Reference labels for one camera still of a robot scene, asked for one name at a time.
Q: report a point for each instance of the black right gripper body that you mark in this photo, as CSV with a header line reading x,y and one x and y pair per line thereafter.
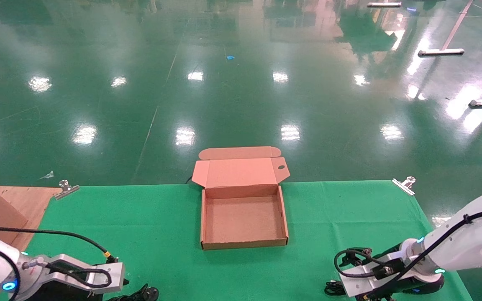
x,y
416,284

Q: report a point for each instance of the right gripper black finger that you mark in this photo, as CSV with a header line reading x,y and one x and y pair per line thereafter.
x,y
335,288

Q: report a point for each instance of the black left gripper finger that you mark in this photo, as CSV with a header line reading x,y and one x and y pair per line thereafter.
x,y
144,292

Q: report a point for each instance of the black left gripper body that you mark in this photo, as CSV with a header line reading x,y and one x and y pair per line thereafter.
x,y
57,294

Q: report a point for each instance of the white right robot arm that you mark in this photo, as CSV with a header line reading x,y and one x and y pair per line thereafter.
x,y
475,238

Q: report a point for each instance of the open flat cardboard box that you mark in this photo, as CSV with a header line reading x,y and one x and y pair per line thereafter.
x,y
245,217

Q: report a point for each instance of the green table cloth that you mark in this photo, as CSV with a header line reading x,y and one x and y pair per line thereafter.
x,y
161,234

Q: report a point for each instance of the metal table clamp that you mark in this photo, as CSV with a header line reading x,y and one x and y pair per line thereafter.
x,y
66,191
403,186

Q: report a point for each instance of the clear plastic floor litter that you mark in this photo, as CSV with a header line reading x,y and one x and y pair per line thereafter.
x,y
47,175

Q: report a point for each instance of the white table foot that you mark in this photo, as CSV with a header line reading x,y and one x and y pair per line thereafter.
x,y
383,4

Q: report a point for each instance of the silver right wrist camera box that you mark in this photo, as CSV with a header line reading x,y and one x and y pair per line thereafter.
x,y
358,286

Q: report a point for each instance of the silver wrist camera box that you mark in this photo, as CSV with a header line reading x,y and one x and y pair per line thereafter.
x,y
71,260
358,286

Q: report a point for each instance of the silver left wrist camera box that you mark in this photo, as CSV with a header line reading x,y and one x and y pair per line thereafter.
x,y
71,260

